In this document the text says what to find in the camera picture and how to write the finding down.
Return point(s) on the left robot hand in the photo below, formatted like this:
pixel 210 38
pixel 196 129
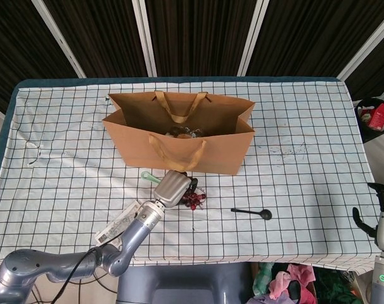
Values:
pixel 173 190

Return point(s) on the red grape bunch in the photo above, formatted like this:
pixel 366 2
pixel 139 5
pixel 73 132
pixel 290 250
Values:
pixel 195 201

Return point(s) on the green brush white bristles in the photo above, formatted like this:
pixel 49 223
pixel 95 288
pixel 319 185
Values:
pixel 149 177

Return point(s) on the bread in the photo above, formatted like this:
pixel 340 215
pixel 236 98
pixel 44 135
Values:
pixel 183 135

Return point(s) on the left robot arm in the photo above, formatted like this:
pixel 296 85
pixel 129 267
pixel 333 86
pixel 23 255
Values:
pixel 131 234

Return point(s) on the brown paper bag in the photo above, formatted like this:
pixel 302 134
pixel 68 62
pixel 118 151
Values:
pixel 211 152

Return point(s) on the ruler set clear package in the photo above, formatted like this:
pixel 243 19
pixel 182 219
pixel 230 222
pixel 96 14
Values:
pixel 116 226

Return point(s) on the dark green cloth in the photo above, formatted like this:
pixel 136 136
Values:
pixel 337 285

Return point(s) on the white black checkered tablecloth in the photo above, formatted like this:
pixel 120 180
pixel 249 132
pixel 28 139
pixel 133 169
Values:
pixel 306 190

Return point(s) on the grey blue robot torso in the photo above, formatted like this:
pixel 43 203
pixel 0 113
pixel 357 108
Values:
pixel 179 285

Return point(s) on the pink cloth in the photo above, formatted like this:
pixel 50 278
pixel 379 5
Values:
pixel 303 274

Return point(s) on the black plastic spoon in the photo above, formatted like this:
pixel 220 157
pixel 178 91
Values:
pixel 265 214

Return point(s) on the black trash bin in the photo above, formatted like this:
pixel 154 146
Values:
pixel 366 133

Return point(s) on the red box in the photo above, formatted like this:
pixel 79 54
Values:
pixel 380 115

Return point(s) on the mint green cloth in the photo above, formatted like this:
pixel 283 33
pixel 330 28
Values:
pixel 263 275

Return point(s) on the purple cloth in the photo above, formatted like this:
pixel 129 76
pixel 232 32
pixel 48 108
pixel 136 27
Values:
pixel 258 300

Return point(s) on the white partition post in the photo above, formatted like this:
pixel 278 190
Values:
pixel 366 42
pixel 62 38
pixel 144 38
pixel 252 38

